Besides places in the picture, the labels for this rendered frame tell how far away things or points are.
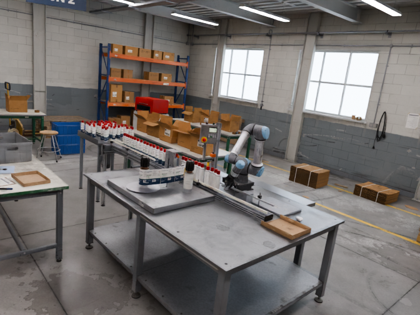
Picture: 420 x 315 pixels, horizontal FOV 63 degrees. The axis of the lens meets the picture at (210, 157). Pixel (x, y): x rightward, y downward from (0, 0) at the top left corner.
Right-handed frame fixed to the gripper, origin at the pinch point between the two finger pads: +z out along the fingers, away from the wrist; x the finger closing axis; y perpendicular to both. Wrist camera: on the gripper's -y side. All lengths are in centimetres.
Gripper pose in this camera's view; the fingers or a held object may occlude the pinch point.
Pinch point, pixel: (225, 189)
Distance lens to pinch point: 321.2
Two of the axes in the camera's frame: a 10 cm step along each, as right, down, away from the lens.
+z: -4.3, 7.2, 5.5
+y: -7.4, 0.8, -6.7
